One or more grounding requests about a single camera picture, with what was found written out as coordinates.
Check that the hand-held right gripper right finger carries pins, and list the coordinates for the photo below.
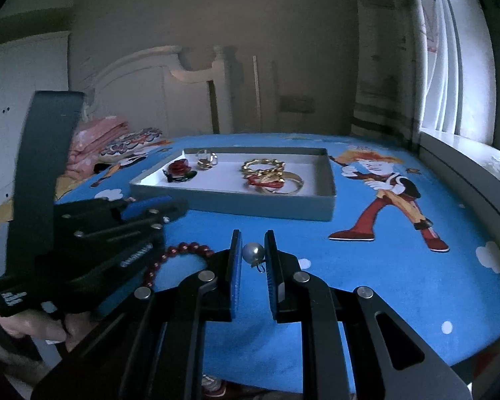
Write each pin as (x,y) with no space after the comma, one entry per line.
(271,277)

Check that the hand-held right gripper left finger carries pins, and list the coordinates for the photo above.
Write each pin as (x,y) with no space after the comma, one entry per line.
(235,277)

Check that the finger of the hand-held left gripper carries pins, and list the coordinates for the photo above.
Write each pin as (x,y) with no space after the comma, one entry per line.
(146,207)
(121,237)

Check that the pearl earring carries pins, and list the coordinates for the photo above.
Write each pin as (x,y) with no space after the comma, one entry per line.
(252,252)

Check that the red flower hair clip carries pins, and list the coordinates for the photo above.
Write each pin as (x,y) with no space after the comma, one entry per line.
(178,168)

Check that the green jade pendant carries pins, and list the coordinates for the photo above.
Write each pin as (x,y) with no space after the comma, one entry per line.
(190,175)

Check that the grey shallow box tray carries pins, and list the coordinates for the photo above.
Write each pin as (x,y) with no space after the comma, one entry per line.
(225,180)

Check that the gold bangle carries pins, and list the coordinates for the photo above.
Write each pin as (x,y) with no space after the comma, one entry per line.
(293,185)

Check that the person's left hand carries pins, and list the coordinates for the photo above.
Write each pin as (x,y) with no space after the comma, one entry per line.
(29,327)

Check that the patterned round pillow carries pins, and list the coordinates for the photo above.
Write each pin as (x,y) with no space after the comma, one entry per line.
(129,141)

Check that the pink folded blanket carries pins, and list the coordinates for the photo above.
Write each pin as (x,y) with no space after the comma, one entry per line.
(96,137)

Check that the white wardrobe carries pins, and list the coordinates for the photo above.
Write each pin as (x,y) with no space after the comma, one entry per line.
(8,104)

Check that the blue cartoon printed sheet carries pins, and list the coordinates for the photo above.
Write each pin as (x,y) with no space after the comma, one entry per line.
(358,300)

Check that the white bed headboard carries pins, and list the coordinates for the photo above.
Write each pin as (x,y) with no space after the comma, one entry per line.
(150,91)

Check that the grey window sill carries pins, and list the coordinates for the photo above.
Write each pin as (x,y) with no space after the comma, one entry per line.
(454,162)

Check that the grey striped curtain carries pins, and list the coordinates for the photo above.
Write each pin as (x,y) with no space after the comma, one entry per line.
(383,50)

